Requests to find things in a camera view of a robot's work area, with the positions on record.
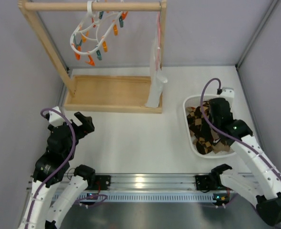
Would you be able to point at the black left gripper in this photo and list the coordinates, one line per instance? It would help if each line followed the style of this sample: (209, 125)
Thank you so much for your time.
(76, 127)

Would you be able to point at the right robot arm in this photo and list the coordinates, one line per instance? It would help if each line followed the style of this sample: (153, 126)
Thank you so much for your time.
(265, 194)

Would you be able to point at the white hanging garment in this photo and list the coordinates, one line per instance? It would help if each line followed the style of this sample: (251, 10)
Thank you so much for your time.
(158, 79)

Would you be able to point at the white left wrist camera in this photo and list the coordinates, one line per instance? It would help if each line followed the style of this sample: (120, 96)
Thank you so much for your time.
(56, 117)

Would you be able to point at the aluminium mounting rail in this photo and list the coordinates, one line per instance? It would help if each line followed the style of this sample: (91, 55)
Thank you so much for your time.
(174, 188)

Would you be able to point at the socks pile in basket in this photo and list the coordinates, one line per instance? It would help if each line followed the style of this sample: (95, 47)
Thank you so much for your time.
(206, 141)

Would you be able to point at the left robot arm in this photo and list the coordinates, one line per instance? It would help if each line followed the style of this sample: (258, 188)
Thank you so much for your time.
(41, 211)

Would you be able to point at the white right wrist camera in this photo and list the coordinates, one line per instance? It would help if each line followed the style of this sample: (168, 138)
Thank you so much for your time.
(227, 93)

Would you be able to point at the pink hanger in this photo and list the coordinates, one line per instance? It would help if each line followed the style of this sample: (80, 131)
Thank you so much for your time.
(158, 49)

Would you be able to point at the white plastic basket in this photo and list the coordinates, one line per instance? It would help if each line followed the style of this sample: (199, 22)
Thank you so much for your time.
(194, 101)

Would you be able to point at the white plastic clip hanger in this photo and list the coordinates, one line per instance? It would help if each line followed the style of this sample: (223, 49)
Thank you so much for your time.
(89, 38)

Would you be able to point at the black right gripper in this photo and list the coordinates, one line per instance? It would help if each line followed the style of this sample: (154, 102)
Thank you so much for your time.
(216, 114)

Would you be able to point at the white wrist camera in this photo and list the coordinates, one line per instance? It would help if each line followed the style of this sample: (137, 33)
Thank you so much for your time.
(227, 93)
(56, 117)

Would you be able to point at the wooden clothes rack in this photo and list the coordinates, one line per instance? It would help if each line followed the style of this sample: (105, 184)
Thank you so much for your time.
(97, 93)

